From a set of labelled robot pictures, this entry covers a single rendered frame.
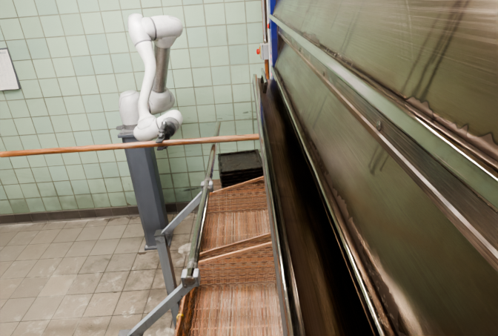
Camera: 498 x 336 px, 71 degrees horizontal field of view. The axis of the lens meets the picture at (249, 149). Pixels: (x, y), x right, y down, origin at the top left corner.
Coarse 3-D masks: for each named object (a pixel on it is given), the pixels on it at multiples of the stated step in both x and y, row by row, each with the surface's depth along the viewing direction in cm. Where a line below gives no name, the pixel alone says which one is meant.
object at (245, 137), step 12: (108, 144) 170; (120, 144) 170; (132, 144) 170; (144, 144) 169; (156, 144) 169; (168, 144) 169; (180, 144) 169; (192, 144) 170; (0, 156) 171; (12, 156) 171
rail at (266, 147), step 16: (256, 80) 174; (256, 96) 146; (272, 160) 90; (272, 176) 82; (272, 192) 76; (272, 208) 70; (288, 256) 57; (288, 272) 54; (288, 288) 51; (288, 304) 48; (288, 320) 46
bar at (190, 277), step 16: (208, 160) 155; (208, 176) 140; (208, 192) 130; (192, 208) 140; (176, 224) 142; (160, 240) 144; (192, 240) 105; (160, 256) 148; (192, 256) 97; (192, 272) 92; (176, 288) 95; (192, 288) 93; (160, 304) 97; (176, 304) 159; (144, 320) 98
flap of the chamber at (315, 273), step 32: (288, 128) 120; (288, 160) 96; (288, 192) 80; (288, 224) 69; (320, 224) 70; (320, 256) 61; (320, 288) 54; (352, 288) 55; (320, 320) 49; (352, 320) 49
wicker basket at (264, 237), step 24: (216, 192) 212; (240, 192) 213; (264, 192) 213; (216, 216) 216; (240, 216) 215; (264, 216) 213; (216, 240) 194; (240, 240) 163; (264, 240) 161; (216, 264) 166
